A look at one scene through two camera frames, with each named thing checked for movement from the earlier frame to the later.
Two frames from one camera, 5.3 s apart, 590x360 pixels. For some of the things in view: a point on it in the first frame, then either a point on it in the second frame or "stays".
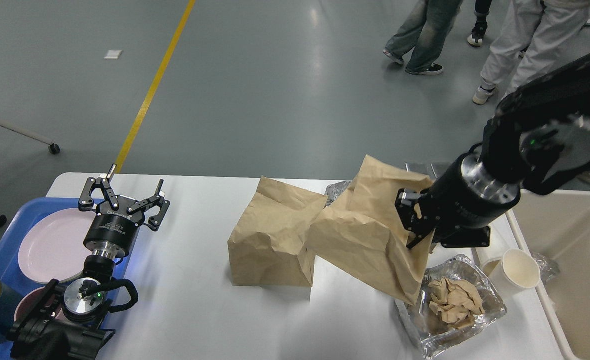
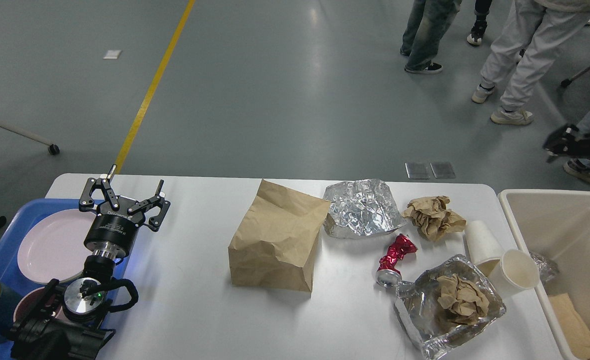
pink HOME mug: x=31 y=298 stays
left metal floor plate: x=420 y=168 stays
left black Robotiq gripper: x=464 y=195 to x=113 y=232
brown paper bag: x=362 y=229 to x=580 y=341
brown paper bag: x=268 y=247 stays
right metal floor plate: x=439 y=169 stays
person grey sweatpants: x=531 y=35 stays
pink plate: x=54 y=249 stays
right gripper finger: x=416 y=225 to x=562 y=140
